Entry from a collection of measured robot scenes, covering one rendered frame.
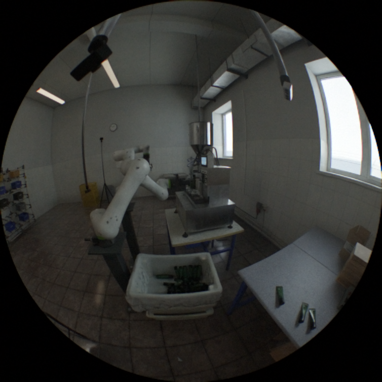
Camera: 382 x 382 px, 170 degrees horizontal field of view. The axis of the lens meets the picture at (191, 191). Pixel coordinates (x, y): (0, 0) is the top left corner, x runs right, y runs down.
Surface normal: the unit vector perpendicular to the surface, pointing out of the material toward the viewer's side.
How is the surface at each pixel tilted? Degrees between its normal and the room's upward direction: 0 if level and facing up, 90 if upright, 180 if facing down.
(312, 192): 90
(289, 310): 0
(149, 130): 90
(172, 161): 90
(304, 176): 90
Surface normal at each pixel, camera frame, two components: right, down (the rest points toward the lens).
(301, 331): -0.02, -0.96
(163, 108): 0.26, 0.26
